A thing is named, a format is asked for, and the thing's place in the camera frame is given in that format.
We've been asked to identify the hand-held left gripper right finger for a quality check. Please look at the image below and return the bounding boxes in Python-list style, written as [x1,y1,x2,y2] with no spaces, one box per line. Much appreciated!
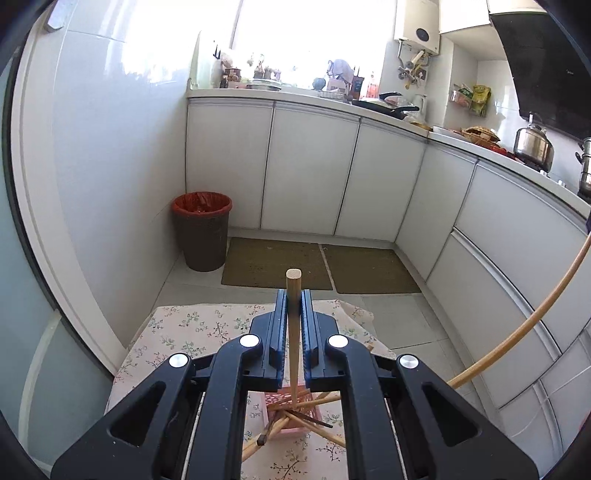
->
[300,289,539,480]

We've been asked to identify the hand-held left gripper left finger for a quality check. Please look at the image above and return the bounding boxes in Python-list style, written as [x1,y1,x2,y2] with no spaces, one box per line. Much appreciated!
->
[51,289,289,480]

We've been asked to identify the wooden chopstick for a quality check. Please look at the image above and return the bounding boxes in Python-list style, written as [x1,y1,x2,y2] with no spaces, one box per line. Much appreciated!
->
[316,422,348,449]
[241,413,283,463]
[285,268,304,400]
[267,392,343,411]

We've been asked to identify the black chopstick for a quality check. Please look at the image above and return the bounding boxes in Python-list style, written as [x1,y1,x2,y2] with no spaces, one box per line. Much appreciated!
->
[293,412,334,428]
[256,421,280,446]

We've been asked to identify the pink perforated plastic basket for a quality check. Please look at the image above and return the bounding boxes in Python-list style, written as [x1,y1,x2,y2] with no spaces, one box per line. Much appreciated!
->
[259,387,334,440]

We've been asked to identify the olive floor mat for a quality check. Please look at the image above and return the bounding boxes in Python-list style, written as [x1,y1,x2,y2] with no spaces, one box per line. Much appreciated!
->
[321,243,423,295]
[221,236,334,291]

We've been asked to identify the floral tablecloth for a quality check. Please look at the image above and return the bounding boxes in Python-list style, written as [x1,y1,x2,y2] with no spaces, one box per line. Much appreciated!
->
[106,299,398,480]

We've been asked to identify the brown trash can orange bag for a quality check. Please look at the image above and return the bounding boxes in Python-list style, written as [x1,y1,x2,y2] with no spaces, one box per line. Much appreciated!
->
[172,191,233,273]

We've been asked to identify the white kitchen base cabinets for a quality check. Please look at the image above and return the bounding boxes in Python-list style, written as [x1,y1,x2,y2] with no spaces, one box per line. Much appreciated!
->
[185,95,591,464]

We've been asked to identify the white kitchen countertop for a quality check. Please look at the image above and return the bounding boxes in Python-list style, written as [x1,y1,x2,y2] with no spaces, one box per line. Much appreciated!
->
[186,87,591,210]

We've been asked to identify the black frying pan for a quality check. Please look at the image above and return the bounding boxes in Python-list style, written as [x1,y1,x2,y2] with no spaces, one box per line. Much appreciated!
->
[352,97,421,121]

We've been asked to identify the curved bamboo rod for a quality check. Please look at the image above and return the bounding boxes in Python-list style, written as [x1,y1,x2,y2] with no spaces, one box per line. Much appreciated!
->
[447,234,591,390]

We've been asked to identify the wicker basket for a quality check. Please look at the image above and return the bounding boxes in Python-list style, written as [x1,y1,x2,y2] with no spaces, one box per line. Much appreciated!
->
[461,125,502,145]

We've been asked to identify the yellow packet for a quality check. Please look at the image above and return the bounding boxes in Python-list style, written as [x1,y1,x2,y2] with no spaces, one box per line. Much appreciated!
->
[469,84,492,117]

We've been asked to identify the steel kettle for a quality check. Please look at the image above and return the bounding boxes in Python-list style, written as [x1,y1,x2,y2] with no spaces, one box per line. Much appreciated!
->
[513,112,555,172]

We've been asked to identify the white water heater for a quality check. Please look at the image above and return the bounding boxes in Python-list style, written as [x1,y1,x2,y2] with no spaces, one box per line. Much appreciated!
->
[393,0,442,54]

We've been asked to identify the white upper cabinet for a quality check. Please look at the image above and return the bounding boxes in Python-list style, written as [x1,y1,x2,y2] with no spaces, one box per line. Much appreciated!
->
[438,0,493,35]

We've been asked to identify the black range hood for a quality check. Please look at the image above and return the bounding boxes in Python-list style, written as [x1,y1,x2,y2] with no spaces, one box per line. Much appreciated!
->
[488,10,591,140]

